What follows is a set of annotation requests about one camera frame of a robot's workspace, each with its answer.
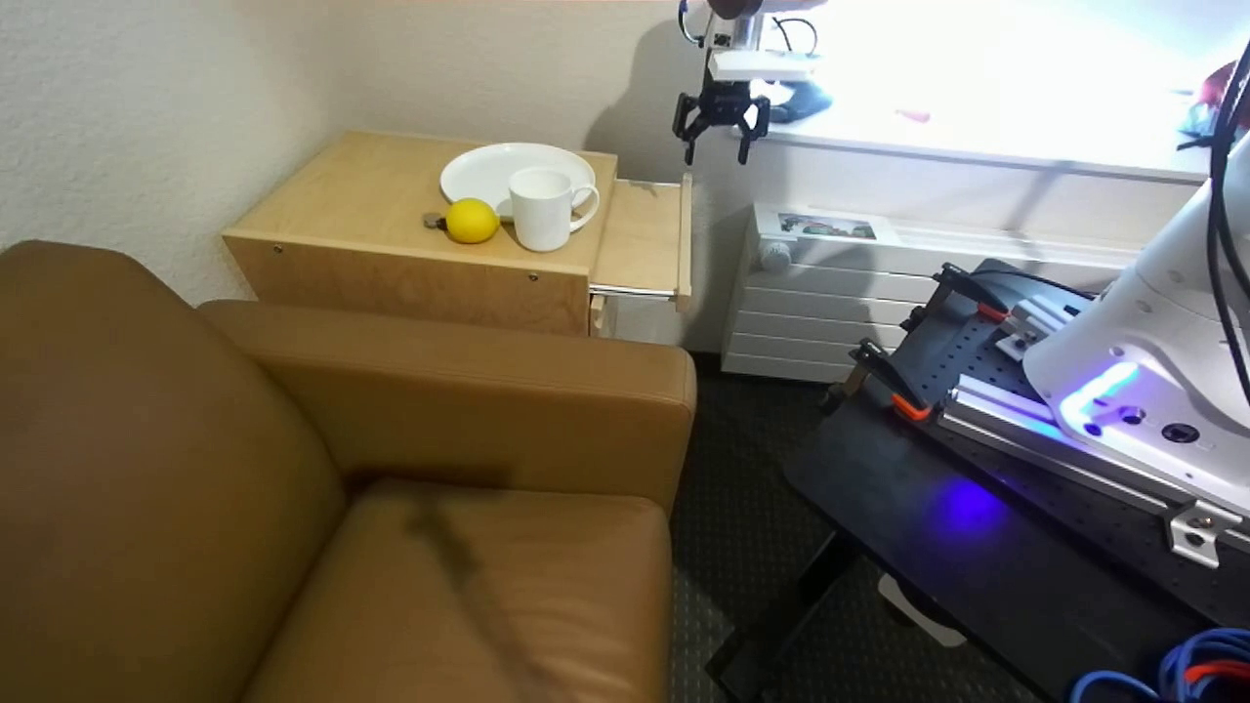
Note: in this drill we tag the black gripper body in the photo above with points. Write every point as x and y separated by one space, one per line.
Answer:
719 107

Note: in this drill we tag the wooden drawer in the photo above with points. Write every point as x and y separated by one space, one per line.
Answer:
643 238

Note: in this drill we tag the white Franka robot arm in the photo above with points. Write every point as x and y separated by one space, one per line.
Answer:
1144 339

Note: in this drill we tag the light wooden drawer cabinet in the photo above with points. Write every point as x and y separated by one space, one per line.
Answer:
366 246

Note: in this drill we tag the white mug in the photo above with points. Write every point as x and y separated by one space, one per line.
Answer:
541 212

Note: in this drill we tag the white bowl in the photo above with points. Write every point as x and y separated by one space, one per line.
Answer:
489 168

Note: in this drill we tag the yellow lemon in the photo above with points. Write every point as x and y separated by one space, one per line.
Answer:
470 220

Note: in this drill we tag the small brown nut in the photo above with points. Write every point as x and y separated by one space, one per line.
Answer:
432 220

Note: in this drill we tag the white windowsill shelf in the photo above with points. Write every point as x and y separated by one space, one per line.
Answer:
1017 143

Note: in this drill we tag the orange black clamp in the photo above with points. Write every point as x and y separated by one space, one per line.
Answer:
900 391
978 299

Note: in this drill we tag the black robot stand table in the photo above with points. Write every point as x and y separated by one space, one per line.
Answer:
940 549

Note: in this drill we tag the red object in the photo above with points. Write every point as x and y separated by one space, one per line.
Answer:
1213 100

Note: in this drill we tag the brown leather armchair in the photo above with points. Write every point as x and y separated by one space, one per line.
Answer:
259 522

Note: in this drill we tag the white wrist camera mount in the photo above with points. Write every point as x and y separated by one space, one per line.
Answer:
748 64

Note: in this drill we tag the white wall heater unit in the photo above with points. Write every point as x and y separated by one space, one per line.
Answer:
834 314

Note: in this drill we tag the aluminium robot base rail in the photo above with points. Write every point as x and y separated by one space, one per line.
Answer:
1040 417

